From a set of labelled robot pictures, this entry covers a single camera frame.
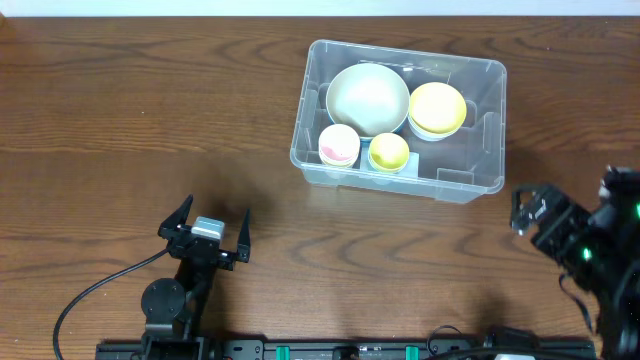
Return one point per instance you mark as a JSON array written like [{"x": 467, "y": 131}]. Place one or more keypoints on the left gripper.
[{"x": 201, "y": 245}]

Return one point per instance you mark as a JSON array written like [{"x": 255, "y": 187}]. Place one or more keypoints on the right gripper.
[{"x": 542, "y": 215}]

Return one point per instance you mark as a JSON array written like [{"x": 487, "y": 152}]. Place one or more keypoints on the white bowl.
[{"x": 431, "y": 137}]

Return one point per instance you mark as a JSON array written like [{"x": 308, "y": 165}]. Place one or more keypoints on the pink cup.
[{"x": 339, "y": 143}]

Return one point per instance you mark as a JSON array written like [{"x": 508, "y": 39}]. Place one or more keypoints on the grey bowl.
[{"x": 414, "y": 125}]

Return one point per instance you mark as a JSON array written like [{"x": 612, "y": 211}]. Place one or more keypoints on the yellow bowl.
[{"x": 437, "y": 108}]

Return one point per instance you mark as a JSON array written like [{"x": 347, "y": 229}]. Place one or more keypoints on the dark blue bowl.
[{"x": 369, "y": 126}]

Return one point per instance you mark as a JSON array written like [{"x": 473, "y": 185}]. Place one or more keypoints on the yellow cup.
[
  {"x": 341, "y": 164},
  {"x": 388, "y": 153}
]

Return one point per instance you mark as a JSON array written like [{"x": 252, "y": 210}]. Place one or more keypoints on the beige bowl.
[{"x": 368, "y": 89}]

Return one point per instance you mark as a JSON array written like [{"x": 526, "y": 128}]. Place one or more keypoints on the pale green white cup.
[{"x": 337, "y": 172}]

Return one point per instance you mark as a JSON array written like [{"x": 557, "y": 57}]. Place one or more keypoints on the light blue cup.
[{"x": 384, "y": 176}]

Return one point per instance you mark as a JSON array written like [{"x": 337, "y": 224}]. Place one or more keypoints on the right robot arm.
[{"x": 599, "y": 249}]

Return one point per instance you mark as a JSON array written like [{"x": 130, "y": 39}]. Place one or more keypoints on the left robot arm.
[{"x": 173, "y": 307}]

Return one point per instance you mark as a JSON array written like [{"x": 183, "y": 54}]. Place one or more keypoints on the clear plastic storage container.
[{"x": 458, "y": 169}]

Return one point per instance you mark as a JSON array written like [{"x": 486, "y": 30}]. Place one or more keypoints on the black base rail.
[{"x": 256, "y": 349}]

